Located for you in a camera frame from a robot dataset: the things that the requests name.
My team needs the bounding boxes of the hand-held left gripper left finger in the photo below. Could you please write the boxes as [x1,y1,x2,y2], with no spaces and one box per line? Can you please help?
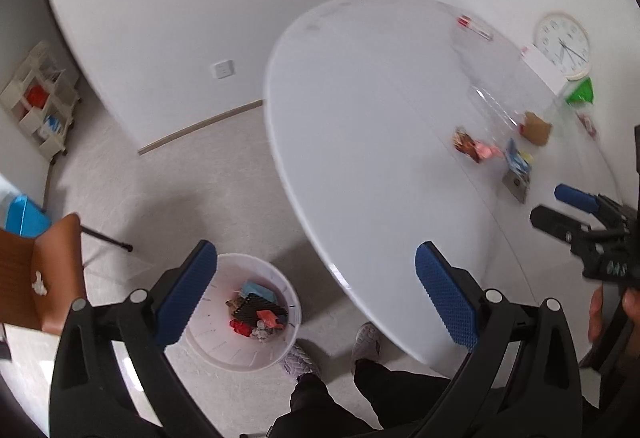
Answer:
[48,239,221,438]

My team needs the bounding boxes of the white flat box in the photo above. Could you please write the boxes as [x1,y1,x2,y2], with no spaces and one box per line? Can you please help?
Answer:
[520,45,568,95]

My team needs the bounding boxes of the white plastic waste bin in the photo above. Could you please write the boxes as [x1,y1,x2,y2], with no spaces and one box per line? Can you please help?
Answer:
[185,253,303,373]

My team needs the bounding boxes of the green packet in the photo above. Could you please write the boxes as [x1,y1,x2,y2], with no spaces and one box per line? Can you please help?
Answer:
[565,77,597,106]

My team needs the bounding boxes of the small blue folded paper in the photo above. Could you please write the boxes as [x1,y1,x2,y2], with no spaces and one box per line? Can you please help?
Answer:
[505,137,532,175]

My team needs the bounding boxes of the orange brown chair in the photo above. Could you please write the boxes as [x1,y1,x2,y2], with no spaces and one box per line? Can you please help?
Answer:
[0,213,133,334]

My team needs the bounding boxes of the red label clear packet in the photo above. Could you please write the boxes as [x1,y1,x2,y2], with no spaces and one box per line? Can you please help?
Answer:
[575,111,598,137]

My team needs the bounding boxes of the person's grey shoe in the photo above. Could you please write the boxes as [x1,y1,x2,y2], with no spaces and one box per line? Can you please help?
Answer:
[284,340,321,378]
[351,322,383,363]

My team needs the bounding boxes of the brown crumpled candy wrapper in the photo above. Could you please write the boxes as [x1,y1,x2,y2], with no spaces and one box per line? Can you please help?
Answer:
[452,127,482,164]

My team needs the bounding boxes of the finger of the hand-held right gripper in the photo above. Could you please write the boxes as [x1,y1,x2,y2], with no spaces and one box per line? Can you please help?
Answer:
[554,183,621,219]
[530,204,591,244]

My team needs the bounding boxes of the black foam net sleeve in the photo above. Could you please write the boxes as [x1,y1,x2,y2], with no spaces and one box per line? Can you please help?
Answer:
[239,295,290,326]

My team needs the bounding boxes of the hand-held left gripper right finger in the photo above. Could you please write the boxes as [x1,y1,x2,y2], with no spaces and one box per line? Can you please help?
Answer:
[414,241,583,438]

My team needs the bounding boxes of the brown folded paper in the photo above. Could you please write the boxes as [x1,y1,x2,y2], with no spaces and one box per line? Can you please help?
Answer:
[520,111,553,146]

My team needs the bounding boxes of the cream shelf cart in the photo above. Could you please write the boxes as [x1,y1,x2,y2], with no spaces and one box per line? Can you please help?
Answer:
[0,41,81,164]

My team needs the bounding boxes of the blue plastic bin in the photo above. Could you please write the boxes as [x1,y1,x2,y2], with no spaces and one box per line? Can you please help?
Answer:
[5,195,53,239]

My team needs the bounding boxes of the round white wall clock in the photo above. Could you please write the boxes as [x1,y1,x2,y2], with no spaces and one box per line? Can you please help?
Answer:
[533,12,591,80]

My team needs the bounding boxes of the clear plastic bottle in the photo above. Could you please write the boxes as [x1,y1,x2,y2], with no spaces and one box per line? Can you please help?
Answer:
[467,83,526,139]

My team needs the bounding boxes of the person's black pants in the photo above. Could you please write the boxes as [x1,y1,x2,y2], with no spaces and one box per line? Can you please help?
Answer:
[267,358,453,438]

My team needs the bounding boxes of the pink crumpled wrapper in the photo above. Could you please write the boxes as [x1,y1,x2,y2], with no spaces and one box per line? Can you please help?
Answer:
[475,141,506,161]

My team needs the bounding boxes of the red-capped tube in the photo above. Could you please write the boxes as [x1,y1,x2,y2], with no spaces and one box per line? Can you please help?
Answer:
[457,15,495,42]

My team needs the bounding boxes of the person's right hand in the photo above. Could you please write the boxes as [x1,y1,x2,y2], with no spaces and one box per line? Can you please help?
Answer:
[588,287,640,344]

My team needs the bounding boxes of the blue face mask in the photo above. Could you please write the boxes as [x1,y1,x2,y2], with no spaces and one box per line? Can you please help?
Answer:
[241,282,277,303]

